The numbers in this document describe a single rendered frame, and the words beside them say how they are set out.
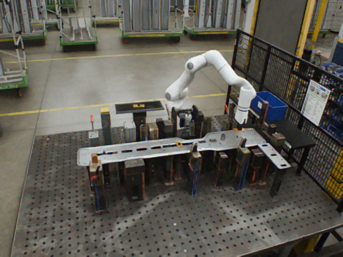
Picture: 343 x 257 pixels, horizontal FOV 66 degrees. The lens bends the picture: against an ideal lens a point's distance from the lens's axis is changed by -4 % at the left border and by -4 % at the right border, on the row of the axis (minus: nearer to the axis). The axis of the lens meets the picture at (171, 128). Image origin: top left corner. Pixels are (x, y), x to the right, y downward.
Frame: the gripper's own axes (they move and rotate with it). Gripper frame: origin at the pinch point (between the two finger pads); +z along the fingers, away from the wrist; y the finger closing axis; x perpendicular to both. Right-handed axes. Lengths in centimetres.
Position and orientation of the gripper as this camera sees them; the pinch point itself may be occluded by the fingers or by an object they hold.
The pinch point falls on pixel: (239, 127)
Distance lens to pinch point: 210.5
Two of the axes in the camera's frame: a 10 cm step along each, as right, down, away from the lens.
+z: -0.4, 8.5, 5.2
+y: 2.7, 5.1, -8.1
